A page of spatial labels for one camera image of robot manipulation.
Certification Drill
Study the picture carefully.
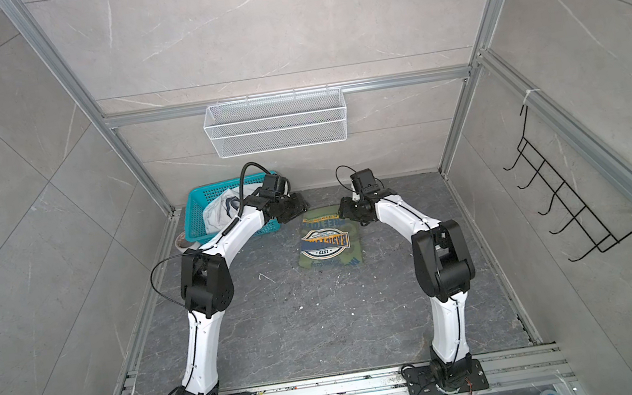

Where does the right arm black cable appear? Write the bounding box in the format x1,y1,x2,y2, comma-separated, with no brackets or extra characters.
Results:
334,150,473,374

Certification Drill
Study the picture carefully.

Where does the white tank top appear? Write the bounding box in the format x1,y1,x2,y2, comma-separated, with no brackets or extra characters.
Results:
202,183,260,234

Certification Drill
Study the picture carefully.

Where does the black wire hook rack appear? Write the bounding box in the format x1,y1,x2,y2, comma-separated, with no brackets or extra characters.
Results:
503,106,632,264

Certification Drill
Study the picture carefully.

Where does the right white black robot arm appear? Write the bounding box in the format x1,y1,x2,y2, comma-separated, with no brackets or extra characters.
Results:
338,169,489,395

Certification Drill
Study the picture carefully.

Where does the teal plastic basket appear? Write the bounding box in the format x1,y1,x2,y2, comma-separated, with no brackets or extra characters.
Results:
177,169,286,248

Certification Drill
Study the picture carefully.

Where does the roll of tape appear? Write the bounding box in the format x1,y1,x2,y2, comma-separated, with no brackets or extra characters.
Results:
174,233,192,253

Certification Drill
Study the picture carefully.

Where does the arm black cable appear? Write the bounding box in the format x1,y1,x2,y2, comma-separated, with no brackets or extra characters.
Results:
107,158,305,395
334,150,473,374

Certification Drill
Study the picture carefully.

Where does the green tank top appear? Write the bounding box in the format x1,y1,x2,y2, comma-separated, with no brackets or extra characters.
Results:
298,205,363,269

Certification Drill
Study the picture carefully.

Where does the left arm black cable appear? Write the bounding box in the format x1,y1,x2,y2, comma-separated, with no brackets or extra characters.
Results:
107,158,305,395

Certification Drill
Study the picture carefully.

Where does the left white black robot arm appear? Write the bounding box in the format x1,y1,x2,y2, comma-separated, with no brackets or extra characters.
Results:
174,173,308,395

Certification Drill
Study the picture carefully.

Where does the white wire mesh shelf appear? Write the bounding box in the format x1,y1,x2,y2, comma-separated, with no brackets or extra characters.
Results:
203,88,348,159

